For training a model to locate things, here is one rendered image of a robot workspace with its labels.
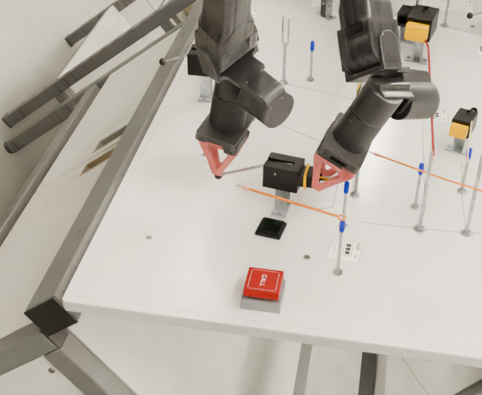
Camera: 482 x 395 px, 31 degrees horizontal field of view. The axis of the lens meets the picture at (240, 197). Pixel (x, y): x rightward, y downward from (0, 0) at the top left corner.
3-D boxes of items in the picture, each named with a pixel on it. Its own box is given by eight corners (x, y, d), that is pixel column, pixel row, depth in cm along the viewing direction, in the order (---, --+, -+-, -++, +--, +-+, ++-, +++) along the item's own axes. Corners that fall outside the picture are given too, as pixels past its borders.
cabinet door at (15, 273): (-87, 379, 145) (47, 311, 129) (33, 192, 188) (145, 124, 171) (-78, 386, 146) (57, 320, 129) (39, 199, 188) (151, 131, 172)
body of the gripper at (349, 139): (369, 142, 132) (395, 107, 127) (353, 178, 124) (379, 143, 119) (334, 119, 132) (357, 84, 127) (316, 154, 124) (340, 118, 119)
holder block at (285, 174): (270, 172, 137) (270, 151, 135) (303, 179, 136) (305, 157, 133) (262, 186, 134) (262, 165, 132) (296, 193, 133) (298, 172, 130)
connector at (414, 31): (427, 38, 172) (429, 24, 170) (425, 43, 170) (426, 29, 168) (406, 34, 173) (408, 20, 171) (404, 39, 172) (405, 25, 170)
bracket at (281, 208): (279, 198, 140) (280, 173, 137) (293, 201, 139) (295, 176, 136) (270, 215, 137) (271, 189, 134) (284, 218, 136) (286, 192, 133)
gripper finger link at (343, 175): (342, 183, 135) (371, 143, 129) (330, 208, 130) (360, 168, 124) (306, 160, 135) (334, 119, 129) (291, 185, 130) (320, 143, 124)
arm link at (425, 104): (337, 46, 125) (378, 29, 118) (393, 48, 131) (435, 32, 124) (349, 127, 124) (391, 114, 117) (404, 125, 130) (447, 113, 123)
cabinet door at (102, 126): (34, 190, 188) (146, 122, 172) (109, 74, 231) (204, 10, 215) (41, 197, 189) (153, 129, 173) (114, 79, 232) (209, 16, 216)
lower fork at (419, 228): (425, 233, 133) (438, 157, 125) (413, 232, 133) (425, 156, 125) (425, 225, 135) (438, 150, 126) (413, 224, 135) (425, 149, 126)
